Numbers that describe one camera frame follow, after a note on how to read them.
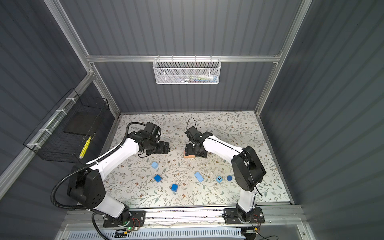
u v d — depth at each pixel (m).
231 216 0.73
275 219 0.74
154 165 0.91
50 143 0.66
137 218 0.73
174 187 0.83
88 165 0.45
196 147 0.65
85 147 0.69
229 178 0.87
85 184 0.43
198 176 0.87
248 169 0.50
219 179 0.85
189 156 0.81
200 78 0.92
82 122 0.75
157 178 0.86
